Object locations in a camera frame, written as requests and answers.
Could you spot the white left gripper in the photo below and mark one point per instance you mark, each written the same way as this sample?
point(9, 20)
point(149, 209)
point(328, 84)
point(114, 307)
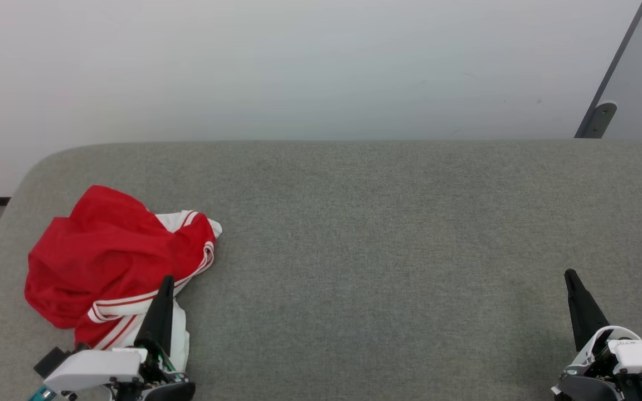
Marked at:
point(95, 367)

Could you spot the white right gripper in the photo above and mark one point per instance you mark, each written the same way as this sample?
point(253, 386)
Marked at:
point(641, 356)

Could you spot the red shirt with white sleeves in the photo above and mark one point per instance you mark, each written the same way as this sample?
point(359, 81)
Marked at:
point(98, 250)

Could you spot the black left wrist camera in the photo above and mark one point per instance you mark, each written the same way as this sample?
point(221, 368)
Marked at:
point(50, 359)

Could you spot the teal camera connector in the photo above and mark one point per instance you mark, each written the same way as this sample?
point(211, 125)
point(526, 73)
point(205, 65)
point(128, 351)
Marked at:
point(41, 394)

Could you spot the grey metal hinge bracket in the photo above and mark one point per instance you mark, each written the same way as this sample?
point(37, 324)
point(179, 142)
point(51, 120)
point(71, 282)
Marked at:
point(599, 118)

